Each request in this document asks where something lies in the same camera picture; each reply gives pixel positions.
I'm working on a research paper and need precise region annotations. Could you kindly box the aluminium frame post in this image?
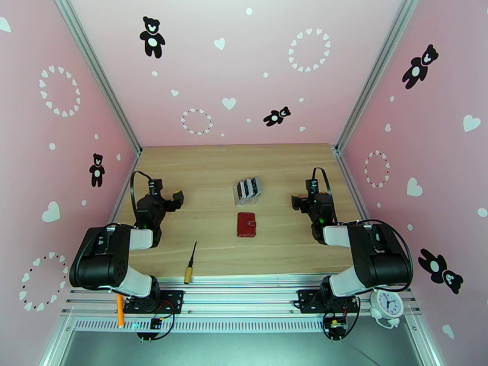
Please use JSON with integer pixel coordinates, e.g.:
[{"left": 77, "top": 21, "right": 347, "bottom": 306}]
[
  {"left": 334, "top": 0, "right": 421, "bottom": 154},
  {"left": 51, "top": 0, "right": 143, "bottom": 158}
]

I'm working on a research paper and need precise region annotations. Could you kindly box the orange pencil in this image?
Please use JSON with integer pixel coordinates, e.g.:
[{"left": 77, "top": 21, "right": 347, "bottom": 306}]
[{"left": 115, "top": 294, "right": 126, "bottom": 329}]

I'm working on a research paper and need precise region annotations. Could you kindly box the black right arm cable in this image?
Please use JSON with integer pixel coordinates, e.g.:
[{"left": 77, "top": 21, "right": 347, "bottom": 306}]
[{"left": 312, "top": 167, "right": 414, "bottom": 290}]

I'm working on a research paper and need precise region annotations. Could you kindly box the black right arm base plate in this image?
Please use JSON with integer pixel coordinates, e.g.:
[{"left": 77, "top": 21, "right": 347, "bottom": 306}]
[{"left": 296, "top": 289, "right": 360, "bottom": 315}]

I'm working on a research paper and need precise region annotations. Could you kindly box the yellow handled screwdriver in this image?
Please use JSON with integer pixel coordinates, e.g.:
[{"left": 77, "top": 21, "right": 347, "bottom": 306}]
[{"left": 184, "top": 240, "right": 198, "bottom": 285}]

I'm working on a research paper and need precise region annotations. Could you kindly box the black yellow wired connector module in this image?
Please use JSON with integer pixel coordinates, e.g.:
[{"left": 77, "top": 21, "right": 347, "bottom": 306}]
[{"left": 321, "top": 313, "right": 357, "bottom": 343}]

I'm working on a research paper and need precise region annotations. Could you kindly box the aluminium rail base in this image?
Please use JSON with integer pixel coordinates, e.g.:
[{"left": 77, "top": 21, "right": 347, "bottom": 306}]
[{"left": 60, "top": 277, "right": 422, "bottom": 318}]

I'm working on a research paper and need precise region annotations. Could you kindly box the small black wired circuit board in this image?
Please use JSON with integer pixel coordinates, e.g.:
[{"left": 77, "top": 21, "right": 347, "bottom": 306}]
[{"left": 135, "top": 313, "right": 176, "bottom": 343}]

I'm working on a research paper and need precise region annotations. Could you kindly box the slotted metal strip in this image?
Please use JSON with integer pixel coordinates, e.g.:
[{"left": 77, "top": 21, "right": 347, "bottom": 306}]
[{"left": 70, "top": 319, "right": 386, "bottom": 333}]

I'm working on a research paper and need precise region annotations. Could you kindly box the white alarm clock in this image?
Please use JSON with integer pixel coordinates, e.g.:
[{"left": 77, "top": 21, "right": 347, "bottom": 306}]
[{"left": 368, "top": 286, "right": 405, "bottom": 330}]

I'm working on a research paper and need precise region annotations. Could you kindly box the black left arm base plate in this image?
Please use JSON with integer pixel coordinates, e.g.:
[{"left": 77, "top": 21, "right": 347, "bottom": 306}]
[{"left": 123, "top": 289, "right": 185, "bottom": 315}]

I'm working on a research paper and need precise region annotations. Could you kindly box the red leather card holder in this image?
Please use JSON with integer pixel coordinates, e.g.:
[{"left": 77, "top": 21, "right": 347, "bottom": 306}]
[{"left": 236, "top": 211, "right": 259, "bottom": 239}]

